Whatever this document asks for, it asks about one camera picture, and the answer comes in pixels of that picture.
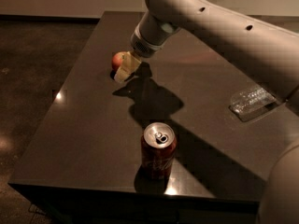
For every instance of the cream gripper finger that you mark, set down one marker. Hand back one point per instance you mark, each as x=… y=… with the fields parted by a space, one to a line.
x=128 y=66

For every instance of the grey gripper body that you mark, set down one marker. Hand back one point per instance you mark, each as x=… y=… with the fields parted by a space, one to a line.
x=142 y=48

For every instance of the red coke can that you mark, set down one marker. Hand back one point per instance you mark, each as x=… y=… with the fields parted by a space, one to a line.
x=158 y=146

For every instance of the red apple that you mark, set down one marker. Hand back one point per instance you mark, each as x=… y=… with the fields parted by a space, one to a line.
x=117 y=60

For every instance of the clear plastic water bottle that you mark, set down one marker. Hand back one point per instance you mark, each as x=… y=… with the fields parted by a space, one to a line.
x=250 y=100

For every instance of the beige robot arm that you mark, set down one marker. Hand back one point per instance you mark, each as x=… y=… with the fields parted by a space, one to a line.
x=267 y=54

